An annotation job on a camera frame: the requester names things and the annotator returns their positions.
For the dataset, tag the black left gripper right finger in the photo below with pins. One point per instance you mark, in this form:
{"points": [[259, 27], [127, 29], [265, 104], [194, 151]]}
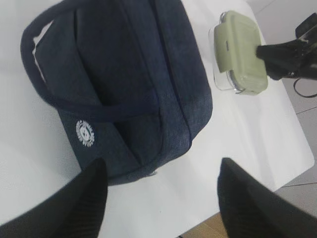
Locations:
{"points": [[250, 210]]}

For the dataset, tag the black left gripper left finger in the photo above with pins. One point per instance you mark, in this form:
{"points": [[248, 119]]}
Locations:
{"points": [[75, 211]]}

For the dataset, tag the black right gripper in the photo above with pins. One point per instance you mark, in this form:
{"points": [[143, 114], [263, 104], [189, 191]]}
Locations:
{"points": [[301, 53]]}

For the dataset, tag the glass container with green lid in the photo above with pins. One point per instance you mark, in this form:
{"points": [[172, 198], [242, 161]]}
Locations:
{"points": [[234, 41]]}

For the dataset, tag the navy blue lunch bag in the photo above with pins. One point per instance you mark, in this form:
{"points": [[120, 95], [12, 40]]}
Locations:
{"points": [[126, 77]]}

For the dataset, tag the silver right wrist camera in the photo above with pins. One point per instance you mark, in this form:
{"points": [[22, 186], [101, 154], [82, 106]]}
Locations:
{"points": [[307, 25]]}

